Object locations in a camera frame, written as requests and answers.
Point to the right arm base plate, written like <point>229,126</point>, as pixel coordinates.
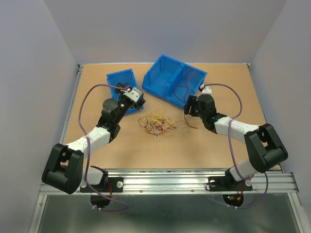
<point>222,184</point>

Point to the small blue bin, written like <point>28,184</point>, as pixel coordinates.
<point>124,76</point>

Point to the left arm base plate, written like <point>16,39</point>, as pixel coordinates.
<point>114,185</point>

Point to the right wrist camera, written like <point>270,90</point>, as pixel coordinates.
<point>205,89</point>

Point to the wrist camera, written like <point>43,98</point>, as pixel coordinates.
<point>205,89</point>
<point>133,94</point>

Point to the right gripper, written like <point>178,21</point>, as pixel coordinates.
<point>193,101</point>

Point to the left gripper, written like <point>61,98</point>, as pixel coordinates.
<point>138,104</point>

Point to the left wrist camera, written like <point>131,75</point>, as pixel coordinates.
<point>133,94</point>

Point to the aluminium rail frame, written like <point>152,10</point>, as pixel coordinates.
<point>164,180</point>

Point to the blue double-compartment bin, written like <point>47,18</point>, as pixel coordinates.
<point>172,80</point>

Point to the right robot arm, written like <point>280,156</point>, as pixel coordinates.
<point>264,147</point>

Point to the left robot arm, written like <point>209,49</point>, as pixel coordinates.
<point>68,166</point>

